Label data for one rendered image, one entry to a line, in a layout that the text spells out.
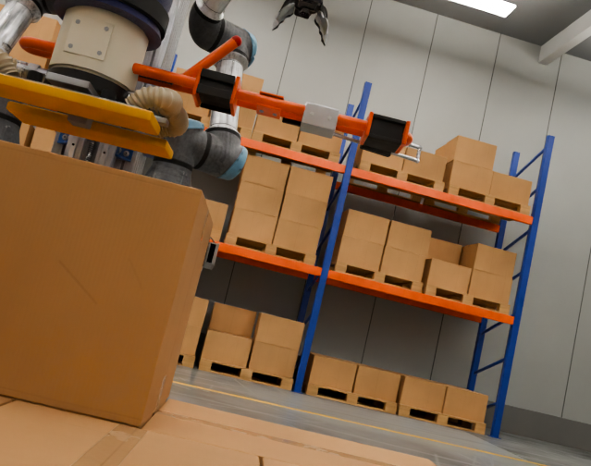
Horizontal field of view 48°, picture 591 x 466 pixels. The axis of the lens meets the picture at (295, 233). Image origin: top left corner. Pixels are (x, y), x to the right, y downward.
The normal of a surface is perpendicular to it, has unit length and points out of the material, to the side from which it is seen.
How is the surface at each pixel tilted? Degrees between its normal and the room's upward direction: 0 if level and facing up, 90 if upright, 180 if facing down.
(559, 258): 90
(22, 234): 90
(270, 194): 90
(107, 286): 90
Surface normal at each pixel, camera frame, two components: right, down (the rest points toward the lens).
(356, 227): 0.17, -0.11
